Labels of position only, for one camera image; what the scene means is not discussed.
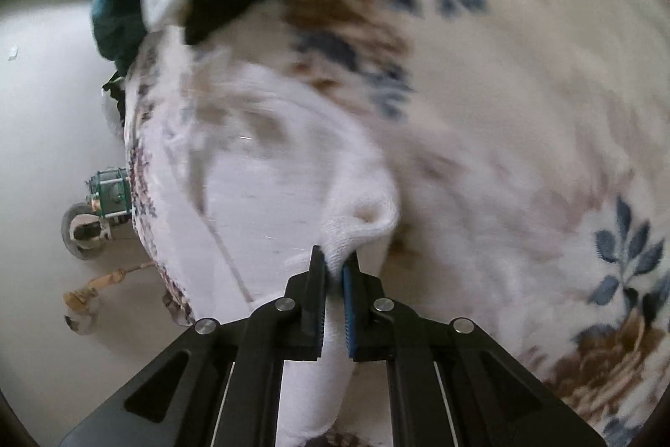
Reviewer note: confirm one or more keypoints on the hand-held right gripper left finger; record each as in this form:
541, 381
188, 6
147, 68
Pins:
316, 300

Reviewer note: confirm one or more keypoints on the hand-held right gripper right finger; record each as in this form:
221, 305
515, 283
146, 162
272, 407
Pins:
349, 305

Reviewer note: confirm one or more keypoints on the white knit garment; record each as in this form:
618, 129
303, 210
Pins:
272, 195

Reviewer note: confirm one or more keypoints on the tan toy on floor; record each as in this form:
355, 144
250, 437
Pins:
86, 295

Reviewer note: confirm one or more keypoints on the green toy cart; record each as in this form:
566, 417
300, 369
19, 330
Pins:
110, 193

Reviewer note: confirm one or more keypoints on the floral printed blanket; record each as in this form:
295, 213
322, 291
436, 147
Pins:
497, 112

